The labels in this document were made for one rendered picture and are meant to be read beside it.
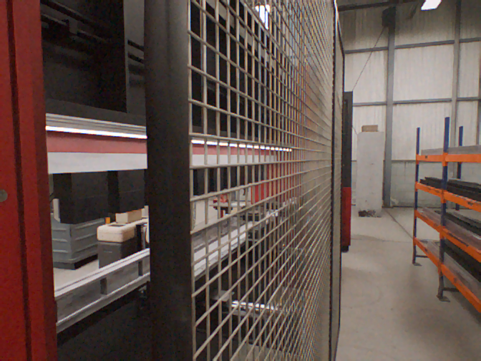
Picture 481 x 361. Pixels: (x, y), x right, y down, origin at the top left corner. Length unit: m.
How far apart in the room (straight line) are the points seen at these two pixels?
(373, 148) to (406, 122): 2.16
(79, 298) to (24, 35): 0.97
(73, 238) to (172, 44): 4.28
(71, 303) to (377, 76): 9.31
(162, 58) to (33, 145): 0.18
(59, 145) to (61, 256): 3.57
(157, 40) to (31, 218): 0.21
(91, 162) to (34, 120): 0.82
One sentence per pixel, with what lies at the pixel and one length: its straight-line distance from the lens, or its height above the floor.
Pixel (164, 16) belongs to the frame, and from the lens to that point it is 0.22.
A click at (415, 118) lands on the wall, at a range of 9.79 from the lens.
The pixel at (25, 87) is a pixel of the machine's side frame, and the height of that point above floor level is 1.45.
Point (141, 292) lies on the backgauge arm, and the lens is 1.38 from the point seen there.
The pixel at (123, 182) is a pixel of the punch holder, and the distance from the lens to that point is 1.27.
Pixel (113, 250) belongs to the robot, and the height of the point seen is 0.62.
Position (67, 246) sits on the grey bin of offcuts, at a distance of 4.49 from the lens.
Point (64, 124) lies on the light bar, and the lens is 0.84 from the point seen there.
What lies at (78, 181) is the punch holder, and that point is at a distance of 1.13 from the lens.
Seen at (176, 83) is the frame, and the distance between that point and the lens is 0.22.
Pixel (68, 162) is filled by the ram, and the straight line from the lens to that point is 1.10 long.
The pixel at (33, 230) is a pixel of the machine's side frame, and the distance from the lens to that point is 0.35.
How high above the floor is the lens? 1.38
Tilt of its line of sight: 4 degrees down
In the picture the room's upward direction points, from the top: straight up
